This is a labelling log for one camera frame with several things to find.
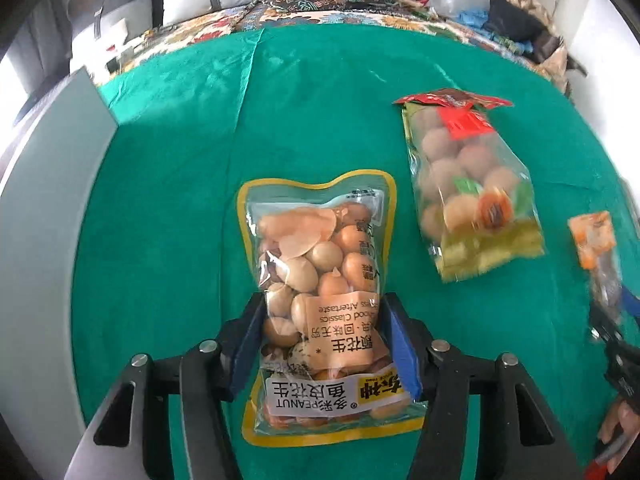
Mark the blue cloth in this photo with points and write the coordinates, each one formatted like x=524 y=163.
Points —
x=475 y=17

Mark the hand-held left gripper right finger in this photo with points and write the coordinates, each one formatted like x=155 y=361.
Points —
x=402 y=355

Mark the black bag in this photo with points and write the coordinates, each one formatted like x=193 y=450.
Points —
x=515 y=15

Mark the green tablecloth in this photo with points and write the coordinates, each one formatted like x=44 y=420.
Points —
x=175 y=160

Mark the floral blanket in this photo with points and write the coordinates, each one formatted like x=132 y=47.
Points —
x=210 y=30

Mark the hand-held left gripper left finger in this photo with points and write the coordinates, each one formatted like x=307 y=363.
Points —
x=245 y=350

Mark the yellow-edged peanut bag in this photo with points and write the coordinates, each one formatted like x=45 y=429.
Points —
x=310 y=260

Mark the small orange snack packet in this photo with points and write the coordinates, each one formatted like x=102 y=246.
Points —
x=595 y=240

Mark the person's right hand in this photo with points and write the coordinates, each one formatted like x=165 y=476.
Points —
x=622 y=427

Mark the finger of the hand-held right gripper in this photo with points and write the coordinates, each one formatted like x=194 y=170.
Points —
x=630 y=302
x=607 y=325

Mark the white cardboard box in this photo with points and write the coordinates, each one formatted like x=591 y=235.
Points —
x=40 y=235

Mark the beige patterned cloth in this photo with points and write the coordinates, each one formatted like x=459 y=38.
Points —
x=555 y=55

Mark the clear bag of round snacks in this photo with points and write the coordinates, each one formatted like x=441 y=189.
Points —
x=460 y=180

